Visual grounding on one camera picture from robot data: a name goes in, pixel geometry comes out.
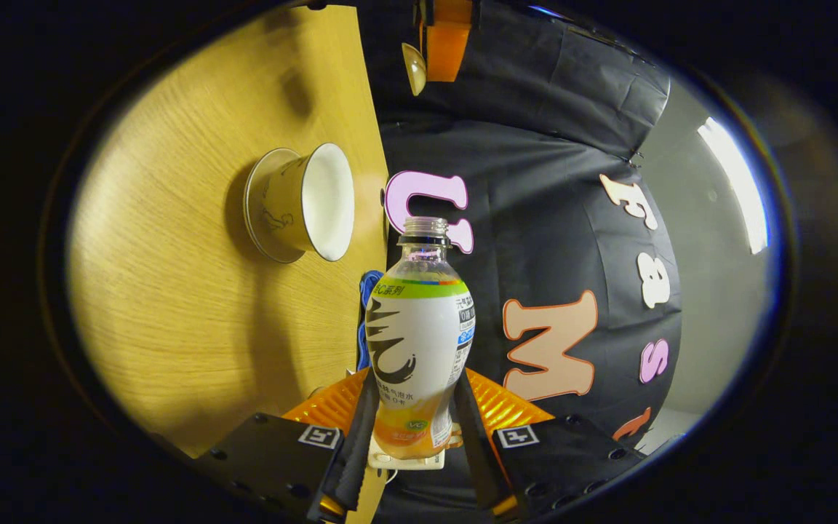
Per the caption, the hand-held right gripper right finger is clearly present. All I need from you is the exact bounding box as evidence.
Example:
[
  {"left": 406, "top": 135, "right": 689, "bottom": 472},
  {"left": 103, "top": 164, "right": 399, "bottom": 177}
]
[{"left": 452, "top": 368, "right": 645, "bottom": 519}]

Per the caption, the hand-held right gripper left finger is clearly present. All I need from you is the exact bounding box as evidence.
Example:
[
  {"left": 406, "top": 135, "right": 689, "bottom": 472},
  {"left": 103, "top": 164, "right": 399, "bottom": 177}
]
[{"left": 197, "top": 368, "right": 381, "bottom": 521}]

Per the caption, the cream teacup lid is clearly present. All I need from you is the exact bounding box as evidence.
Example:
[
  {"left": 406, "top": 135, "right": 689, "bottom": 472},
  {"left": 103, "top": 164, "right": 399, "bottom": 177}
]
[{"left": 401, "top": 42, "right": 428, "bottom": 97}]

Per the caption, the clear water bottle white label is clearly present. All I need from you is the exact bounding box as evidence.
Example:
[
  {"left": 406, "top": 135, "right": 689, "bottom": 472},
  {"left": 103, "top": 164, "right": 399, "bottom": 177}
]
[{"left": 364, "top": 216, "right": 476, "bottom": 461}]

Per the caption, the cream ceramic teacup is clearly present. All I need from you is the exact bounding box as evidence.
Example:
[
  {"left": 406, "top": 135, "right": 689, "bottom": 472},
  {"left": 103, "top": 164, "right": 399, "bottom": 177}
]
[{"left": 266, "top": 143, "right": 356, "bottom": 263}]

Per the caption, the blue folded towel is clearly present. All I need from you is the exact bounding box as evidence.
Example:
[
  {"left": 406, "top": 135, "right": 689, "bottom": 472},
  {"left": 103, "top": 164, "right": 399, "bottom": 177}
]
[{"left": 357, "top": 271, "right": 385, "bottom": 372}]

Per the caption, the black backdrop cloth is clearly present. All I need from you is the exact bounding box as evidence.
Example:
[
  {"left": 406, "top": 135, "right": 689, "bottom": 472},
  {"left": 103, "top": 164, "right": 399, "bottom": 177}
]
[{"left": 357, "top": 0, "right": 684, "bottom": 521}]

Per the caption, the ceiling light panel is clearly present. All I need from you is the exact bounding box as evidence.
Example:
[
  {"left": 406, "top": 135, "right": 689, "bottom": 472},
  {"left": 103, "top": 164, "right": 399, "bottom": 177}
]
[{"left": 697, "top": 116, "right": 769, "bottom": 255}]

